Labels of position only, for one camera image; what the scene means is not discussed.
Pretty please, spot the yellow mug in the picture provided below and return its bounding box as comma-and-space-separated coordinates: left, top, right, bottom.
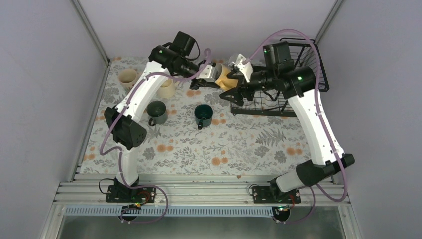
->
215, 63, 238, 91

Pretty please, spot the short cream mug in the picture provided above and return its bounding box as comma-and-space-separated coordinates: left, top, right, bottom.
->
157, 78, 176, 99

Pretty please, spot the teal green mug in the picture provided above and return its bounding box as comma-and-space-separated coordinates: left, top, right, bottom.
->
194, 104, 213, 130

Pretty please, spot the dark grey mug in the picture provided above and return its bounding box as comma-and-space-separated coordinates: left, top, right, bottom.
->
146, 101, 168, 126

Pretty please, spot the tall floral cream mug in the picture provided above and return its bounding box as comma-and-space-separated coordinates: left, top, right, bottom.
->
118, 68, 139, 92

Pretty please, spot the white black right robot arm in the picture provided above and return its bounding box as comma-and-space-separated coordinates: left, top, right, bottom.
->
220, 41, 355, 203

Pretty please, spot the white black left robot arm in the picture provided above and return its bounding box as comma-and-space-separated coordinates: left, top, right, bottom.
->
100, 31, 211, 202

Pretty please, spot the floral patterned table mat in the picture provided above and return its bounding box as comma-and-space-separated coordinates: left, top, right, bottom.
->
82, 56, 327, 176

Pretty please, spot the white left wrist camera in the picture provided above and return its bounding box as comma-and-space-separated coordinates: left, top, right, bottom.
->
196, 65, 215, 80

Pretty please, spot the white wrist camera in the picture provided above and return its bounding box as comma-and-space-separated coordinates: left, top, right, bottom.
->
196, 65, 215, 80
229, 54, 253, 83

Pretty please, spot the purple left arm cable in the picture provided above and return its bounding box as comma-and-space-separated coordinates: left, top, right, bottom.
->
99, 48, 212, 225

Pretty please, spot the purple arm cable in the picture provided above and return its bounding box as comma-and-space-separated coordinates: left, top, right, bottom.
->
99, 48, 212, 225
245, 29, 349, 226

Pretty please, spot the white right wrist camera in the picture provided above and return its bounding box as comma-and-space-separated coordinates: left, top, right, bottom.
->
229, 54, 253, 83

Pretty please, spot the black wire dish rack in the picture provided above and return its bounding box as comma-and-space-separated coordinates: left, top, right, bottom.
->
229, 38, 329, 117

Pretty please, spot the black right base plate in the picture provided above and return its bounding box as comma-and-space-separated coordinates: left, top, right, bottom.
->
248, 184, 301, 204

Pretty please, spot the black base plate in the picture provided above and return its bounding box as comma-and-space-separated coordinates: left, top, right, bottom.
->
105, 185, 156, 205
248, 184, 301, 204

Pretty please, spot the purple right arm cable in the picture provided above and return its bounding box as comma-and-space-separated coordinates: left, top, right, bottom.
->
245, 29, 349, 226

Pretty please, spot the aluminium rail frame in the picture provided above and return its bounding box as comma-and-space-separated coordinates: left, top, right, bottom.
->
41, 174, 361, 239

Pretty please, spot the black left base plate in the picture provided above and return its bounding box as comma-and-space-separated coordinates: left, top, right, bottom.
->
105, 185, 156, 205

